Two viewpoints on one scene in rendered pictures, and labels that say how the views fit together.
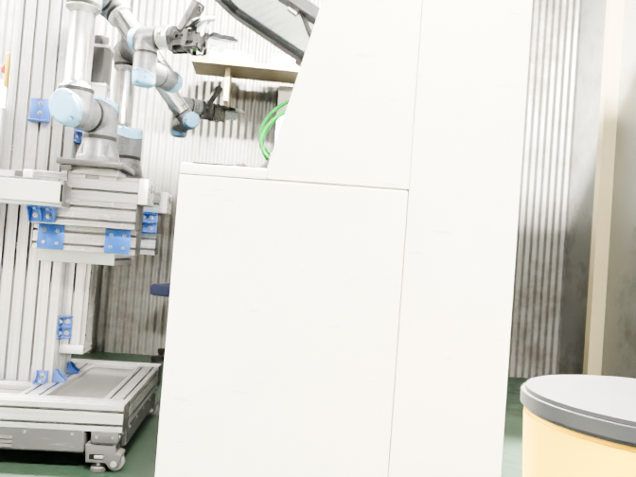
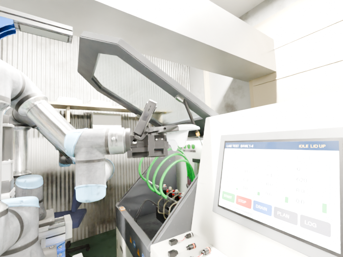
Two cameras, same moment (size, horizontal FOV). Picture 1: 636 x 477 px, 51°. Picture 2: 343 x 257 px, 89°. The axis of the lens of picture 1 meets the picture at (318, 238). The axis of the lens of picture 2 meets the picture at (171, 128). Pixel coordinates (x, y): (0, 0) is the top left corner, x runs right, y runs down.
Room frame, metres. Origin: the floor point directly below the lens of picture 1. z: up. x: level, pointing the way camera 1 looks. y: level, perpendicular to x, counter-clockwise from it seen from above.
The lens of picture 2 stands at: (1.63, 0.65, 1.43)
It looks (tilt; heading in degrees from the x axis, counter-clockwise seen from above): 4 degrees up; 330
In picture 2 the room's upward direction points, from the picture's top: 3 degrees counter-clockwise
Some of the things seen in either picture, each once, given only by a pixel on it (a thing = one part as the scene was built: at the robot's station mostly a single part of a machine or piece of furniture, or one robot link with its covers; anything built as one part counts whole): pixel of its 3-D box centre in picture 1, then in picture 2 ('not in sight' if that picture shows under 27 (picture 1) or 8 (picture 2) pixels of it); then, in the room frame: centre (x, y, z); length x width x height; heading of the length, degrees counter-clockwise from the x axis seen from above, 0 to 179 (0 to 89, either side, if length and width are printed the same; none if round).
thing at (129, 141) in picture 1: (128, 141); (29, 187); (2.88, 0.85, 1.20); 0.13 x 0.12 x 0.14; 31
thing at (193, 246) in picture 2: not in sight; (182, 249); (2.26, 0.27, 0.99); 0.12 x 0.02 x 0.02; 86
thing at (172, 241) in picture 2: not in sight; (181, 238); (2.33, 0.22, 0.99); 0.12 x 0.02 x 0.02; 90
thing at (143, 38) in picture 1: (146, 39); (90, 143); (2.16, 0.61, 1.43); 0.11 x 0.08 x 0.09; 69
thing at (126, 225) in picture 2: not in sight; (131, 234); (2.73, 0.33, 0.87); 0.62 x 0.04 x 0.16; 0
